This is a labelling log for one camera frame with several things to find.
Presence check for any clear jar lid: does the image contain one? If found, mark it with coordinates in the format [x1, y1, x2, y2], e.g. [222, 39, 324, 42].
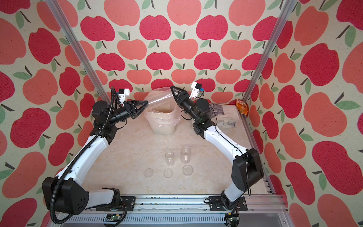
[144, 168, 154, 179]
[182, 165, 193, 176]
[164, 168, 174, 179]

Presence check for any clear tea jar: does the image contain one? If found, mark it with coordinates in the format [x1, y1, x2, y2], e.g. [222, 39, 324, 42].
[180, 146, 192, 164]
[146, 92, 174, 107]
[165, 150, 175, 166]

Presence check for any clear plastic bin liner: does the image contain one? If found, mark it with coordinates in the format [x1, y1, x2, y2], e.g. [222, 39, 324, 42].
[143, 87, 181, 127]

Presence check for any left aluminium frame post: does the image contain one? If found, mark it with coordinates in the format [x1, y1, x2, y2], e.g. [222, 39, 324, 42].
[45, 0, 110, 104]

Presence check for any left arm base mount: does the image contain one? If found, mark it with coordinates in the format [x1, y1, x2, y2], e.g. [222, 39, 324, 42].
[96, 196, 136, 212]

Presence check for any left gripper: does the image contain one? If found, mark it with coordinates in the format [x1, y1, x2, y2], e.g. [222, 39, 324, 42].
[109, 101, 149, 126]

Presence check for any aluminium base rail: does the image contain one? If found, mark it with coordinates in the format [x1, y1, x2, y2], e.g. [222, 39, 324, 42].
[62, 194, 293, 227]

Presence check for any right aluminium frame post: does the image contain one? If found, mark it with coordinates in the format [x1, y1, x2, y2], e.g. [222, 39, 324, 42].
[242, 0, 297, 102]

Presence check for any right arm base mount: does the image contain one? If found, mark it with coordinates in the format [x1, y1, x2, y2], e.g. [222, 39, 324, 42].
[204, 196, 248, 212]

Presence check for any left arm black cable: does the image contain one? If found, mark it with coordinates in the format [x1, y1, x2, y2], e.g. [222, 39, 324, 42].
[49, 86, 117, 225]

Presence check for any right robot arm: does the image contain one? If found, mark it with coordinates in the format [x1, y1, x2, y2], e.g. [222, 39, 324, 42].
[170, 86, 264, 211]

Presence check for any folded printed tote bag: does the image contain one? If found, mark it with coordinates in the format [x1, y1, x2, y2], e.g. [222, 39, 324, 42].
[208, 103, 241, 128]

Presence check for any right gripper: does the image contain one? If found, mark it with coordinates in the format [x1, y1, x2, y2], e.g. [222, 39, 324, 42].
[174, 86, 199, 125]

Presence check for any aluminium frame post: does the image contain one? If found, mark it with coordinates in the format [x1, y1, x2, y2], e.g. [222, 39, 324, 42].
[45, 0, 110, 104]
[242, 0, 297, 102]

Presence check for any orange snack packet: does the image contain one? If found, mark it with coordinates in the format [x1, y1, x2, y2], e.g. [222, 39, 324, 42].
[235, 99, 249, 116]

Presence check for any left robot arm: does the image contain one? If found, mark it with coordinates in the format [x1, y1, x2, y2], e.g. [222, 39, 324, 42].
[42, 88, 148, 227]

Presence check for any white trash bin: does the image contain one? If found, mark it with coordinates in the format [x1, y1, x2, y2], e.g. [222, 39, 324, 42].
[143, 102, 181, 135]

